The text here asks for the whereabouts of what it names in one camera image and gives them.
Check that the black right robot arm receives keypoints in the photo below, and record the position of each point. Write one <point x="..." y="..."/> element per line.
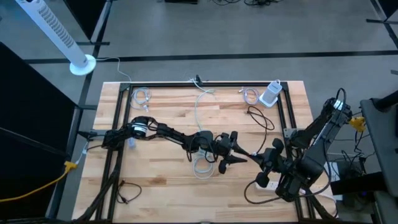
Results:
<point x="314" y="146"/>

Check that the grey metal bracket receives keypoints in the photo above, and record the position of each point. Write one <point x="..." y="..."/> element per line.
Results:
<point x="287" y="133"/>

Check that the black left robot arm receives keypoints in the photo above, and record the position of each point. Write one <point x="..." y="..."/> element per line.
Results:
<point x="174" y="135"/>

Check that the white paper box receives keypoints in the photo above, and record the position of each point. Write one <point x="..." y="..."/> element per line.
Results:
<point x="334" y="174"/>

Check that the black floor box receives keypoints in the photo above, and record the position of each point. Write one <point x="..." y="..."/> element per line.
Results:
<point x="182" y="1"/>

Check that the black stand legs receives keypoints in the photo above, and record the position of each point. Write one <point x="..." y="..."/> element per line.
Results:
<point x="377" y="21"/>

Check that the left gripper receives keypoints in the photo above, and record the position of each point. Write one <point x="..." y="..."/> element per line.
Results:
<point x="223" y="146"/>

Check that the white tower fan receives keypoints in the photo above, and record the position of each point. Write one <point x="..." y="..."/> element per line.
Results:
<point x="53" y="26"/>

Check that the small white adapter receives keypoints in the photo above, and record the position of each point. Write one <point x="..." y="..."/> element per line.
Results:
<point x="132" y="143"/>

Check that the grey side table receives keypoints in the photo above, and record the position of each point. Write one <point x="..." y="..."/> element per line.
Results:
<point x="382" y="140"/>

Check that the black curtain partition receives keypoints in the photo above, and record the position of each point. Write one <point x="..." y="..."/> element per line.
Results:
<point x="84" y="15"/>
<point x="28" y="124"/>

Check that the black aluminium table frame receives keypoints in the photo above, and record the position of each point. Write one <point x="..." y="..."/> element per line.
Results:
<point x="161" y="84"/>

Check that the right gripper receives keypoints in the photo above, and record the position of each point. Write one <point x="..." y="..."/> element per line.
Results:
<point x="280" y="169"/>

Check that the white tower power strip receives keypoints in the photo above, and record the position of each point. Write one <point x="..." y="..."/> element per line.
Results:
<point x="271" y="91"/>

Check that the yellow plug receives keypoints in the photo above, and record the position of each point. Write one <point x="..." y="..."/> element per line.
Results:
<point x="357" y="124"/>

